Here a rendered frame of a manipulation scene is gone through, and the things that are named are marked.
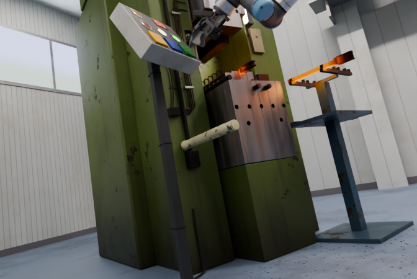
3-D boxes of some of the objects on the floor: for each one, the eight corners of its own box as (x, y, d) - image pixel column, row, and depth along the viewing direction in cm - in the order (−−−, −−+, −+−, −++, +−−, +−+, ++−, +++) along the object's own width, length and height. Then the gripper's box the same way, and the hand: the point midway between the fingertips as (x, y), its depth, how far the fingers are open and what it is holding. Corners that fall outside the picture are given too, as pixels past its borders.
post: (196, 292, 128) (155, 39, 148) (187, 296, 126) (147, 39, 145) (191, 291, 131) (152, 44, 151) (182, 294, 129) (144, 43, 149)
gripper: (223, 13, 133) (191, 53, 141) (233, 20, 141) (203, 58, 149) (211, 2, 137) (181, 41, 144) (221, 9, 145) (193, 46, 152)
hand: (190, 43), depth 147 cm, fingers closed
